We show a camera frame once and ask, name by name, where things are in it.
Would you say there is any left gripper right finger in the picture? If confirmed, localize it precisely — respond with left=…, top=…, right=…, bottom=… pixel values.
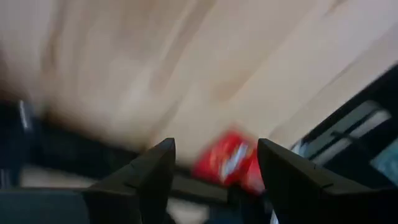
left=257, top=138, right=331, bottom=224

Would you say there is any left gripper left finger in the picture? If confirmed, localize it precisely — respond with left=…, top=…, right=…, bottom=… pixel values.
left=82, top=138, right=177, bottom=224

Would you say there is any red candy bag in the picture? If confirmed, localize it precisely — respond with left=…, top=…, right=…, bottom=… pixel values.
left=192, top=129, right=266, bottom=195

